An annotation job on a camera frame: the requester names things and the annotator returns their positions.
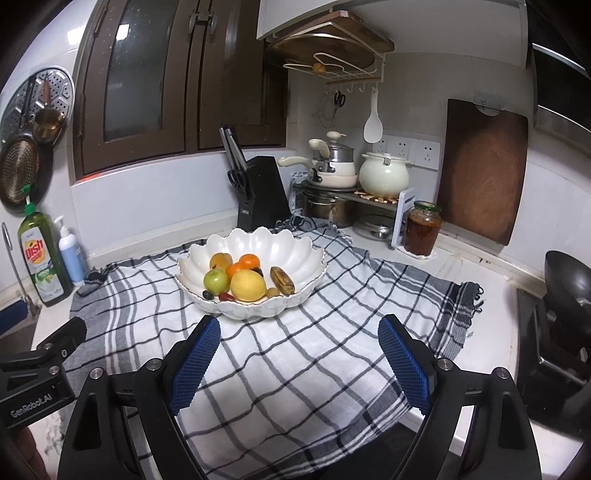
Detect white rice spoon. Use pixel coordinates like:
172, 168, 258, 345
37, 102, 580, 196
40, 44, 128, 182
363, 88, 384, 144

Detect green apple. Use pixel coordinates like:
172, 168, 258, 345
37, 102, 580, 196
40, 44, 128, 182
204, 268, 230, 292

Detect black gas stove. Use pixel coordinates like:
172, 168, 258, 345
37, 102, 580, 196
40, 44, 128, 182
515, 288, 591, 421

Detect black perforated frying pan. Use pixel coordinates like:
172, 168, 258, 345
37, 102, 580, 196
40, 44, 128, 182
0, 76, 54, 215

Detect yellow lemon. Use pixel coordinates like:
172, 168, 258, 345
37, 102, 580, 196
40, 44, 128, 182
230, 270, 267, 302

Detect wire trivet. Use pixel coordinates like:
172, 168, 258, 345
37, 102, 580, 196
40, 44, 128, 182
316, 90, 342, 123

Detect black knife block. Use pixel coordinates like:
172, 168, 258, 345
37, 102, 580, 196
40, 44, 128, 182
236, 156, 291, 232

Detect black wok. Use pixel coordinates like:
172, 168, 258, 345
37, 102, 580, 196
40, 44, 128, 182
544, 250, 591, 337

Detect round steel steamer plate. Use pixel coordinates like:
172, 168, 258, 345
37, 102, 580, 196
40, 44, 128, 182
0, 66, 75, 148

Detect black handled scissors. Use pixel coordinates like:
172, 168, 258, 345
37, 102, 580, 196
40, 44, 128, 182
227, 169, 252, 199

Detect white ceramic pot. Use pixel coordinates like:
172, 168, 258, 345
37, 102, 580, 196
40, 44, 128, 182
359, 152, 411, 197

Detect grey white checked cloth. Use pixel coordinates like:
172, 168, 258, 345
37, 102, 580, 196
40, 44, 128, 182
60, 217, 485, 480

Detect stacked wooden boards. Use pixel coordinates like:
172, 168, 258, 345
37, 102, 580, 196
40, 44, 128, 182
265, 10, 395, 70

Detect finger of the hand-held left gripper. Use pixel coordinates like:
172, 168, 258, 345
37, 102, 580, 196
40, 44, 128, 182
0, 300, 27, 335
34, 316, 88, 365

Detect spotted ripe banana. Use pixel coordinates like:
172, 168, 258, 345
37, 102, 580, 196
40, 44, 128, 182
270, 266, 296, 295

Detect brown wooden cutting board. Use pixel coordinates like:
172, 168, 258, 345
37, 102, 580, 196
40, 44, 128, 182
436, 98, 529, 246

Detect white scalloped bowl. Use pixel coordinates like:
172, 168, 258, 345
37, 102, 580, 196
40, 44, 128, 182
175, 226, 328, 320

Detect glass jar of sauce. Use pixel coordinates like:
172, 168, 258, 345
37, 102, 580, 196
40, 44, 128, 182
405, 200, 443, 257

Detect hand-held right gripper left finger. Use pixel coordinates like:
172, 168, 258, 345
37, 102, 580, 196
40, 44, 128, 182
58, 315, 221, 480

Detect steel lid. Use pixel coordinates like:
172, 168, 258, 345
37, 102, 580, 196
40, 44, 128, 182
358, 215, 393, 240

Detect white blue pump bottle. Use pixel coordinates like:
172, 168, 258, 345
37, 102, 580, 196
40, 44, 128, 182
53, 215, 88, 285

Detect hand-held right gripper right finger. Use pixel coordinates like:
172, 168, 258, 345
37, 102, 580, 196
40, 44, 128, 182
378, 314, 543, 480

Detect white wire hanging rack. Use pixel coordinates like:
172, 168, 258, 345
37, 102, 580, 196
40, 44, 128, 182
272, 21, 386, 86

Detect small copper pot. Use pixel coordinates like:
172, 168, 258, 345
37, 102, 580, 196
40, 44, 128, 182
32, 79, 69, 144

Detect large steel pot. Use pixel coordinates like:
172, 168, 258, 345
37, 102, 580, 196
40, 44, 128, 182
302, 191, 356, 227

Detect green dish soap bottle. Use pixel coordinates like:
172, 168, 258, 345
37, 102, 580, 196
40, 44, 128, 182
17, 185, 74, 308

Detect steel handled knife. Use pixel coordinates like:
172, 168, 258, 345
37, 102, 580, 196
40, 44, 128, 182
223, 127, 243, 171
228, 127, 249, 171
220, 129, 238, 172

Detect dark brown window frame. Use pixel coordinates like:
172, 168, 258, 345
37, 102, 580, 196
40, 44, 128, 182
69, 0, 289, 188

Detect small steel pot with lid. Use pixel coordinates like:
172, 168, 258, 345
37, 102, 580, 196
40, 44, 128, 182
308, 131, 355, 166

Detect white counter shelf rack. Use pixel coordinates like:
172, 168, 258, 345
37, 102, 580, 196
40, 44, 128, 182
291, 178, 416, 250

